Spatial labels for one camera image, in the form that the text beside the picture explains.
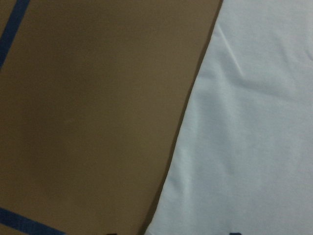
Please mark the light blue t-shirt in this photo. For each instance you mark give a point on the light blue t-shirt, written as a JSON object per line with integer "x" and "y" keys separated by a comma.
{"x": 243, "y": 160}

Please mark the brown paper table cover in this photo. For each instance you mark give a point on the brown paper table cover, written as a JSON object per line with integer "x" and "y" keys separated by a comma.
{"x": 92, "y": 95}

